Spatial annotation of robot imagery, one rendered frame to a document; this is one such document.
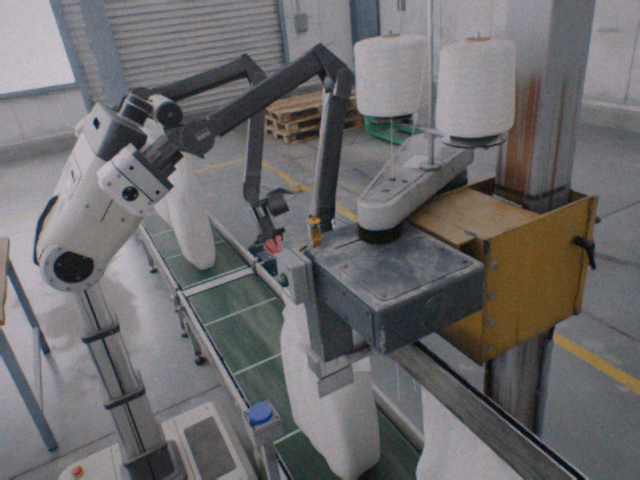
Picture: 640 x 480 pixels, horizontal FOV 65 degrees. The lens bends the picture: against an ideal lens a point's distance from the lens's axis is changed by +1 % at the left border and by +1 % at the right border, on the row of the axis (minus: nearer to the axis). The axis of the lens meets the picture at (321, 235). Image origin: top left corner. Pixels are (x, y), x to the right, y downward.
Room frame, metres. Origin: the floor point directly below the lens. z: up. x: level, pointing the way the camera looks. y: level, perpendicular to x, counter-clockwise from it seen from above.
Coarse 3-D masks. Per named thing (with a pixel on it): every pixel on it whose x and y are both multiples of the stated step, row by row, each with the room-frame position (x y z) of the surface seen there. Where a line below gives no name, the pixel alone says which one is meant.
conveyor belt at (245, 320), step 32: (224, 288) 2.33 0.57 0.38; (256, 288) 2.29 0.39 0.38; (224, 320) 2.03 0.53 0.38; (256, 320) 1.99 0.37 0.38; (224, 352) 1.78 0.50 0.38; (256, 352) 1.75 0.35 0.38; (256, 384) 1.55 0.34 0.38; (288, 416) 1.36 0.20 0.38; (288, 448) 1.22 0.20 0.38; (384, 448) 1.18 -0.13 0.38
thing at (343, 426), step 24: (288, 312) 1.39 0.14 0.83; (288, 336) 1.28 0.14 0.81; (288, 360) 1.30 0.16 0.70; (360, 360) 1.08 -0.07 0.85; (288, 384) 1.31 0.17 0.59; (312, 384) 1.13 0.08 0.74; (360, 384) 1.07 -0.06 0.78; (312, 408) 1.13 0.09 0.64; (336, 408) 1.05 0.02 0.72; (360, 408) 1.06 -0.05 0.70; (312, 432) 1.18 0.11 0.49; (336, 432) 1.05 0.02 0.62; (360, 432) 1.06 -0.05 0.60; (336, 456) 1.06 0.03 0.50; (360, 456) 1.05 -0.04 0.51
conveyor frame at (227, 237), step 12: (216, 228) 3.17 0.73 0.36; (144, 240) 3.28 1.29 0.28; (228, 240) 2.93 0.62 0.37; (156, 252) 2.79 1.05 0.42; (240, 252) 2.73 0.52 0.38; (156, 264) 2.87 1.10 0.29; (252, 264) 2.54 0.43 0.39; (168, 276) 2.46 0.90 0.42; (228, 276) 2.46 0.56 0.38; (240, 276) 2.44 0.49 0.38; (192, 288) 2.37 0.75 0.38; (204, 288) 2.36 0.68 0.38
